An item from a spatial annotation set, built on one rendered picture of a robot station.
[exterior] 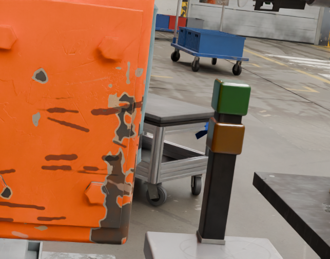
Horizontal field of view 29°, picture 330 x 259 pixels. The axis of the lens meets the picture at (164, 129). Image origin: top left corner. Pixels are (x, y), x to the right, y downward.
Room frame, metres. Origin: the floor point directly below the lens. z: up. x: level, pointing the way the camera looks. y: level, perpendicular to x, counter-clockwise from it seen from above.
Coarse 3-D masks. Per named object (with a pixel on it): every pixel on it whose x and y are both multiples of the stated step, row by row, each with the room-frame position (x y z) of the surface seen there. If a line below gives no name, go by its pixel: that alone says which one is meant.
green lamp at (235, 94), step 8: (216, 80) 0.80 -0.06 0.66; (224, 80) 0.79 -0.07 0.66; (232, 80) 0.80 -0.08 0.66; (216, 88) 0.79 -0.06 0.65; (224, 88) 0.77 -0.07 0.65; (232, 88) 0.77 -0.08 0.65; (240, 88) 0.77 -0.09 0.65; (248, 88) 0.77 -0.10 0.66; (216, 96) 0.78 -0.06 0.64; (224, 96) 0.77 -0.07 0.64; (232, 96) 0.77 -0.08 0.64; (240, 96) 0.77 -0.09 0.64; (248, 96) 0.77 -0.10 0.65; (216, 104) 0.77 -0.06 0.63; (224, 104) 0.77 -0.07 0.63; (232, 104) 0.77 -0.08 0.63; (240, 104) 0.77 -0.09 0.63; (248, 104) 0.78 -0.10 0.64; (224, 112) 0.77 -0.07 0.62; (232, 112) 0.77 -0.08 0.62; (240, 112) 0.77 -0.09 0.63
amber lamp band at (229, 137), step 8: (216, 120) 0.78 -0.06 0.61; (208, 128) 0.80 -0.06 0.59; (216, 128) 0.77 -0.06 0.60; (224, 128) 0.77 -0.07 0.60; (232, 128) 0.77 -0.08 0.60; (240, 128) 0.77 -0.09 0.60; (208, 136) 0.79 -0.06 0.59; (216, 136) 0.77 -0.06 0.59; (224, 136) 0.77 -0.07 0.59; (232, 136) 0.77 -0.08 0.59; (240, 136) 0.77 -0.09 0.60; (208, 144) 0.79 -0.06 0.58; (216, 144) 0.77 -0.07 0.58; (224, 144) 0.77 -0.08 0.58; (232, 144) 0.77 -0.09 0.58; (240, 144) 0.77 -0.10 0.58; (216, 152) 0.77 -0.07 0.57; (224, 152) 0.77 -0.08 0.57; (232, 152) 0.77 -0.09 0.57; (240, 152) 0.77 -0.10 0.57
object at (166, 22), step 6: (156, 18) 10.30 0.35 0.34; (162, 18) 10.33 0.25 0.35; (168, 18) 10.35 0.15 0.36; (174, 18) 10.37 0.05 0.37; (180, 18) 10.40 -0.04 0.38; (186, 18) 10.41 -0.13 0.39; (192, 18) 10.45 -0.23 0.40; (198, 18) 10.80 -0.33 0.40; (156, 24) 10.30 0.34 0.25; (162, 24) 10.33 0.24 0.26; (168, 24) 10.39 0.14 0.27; (174, 24) 10.38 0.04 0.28; (180, 24) 10.40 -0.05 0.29; (186, 24) 10.47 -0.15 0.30; (192, 24) 10.46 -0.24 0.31; (198, 24) 10.48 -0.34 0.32; (168, 30) 10.29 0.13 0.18
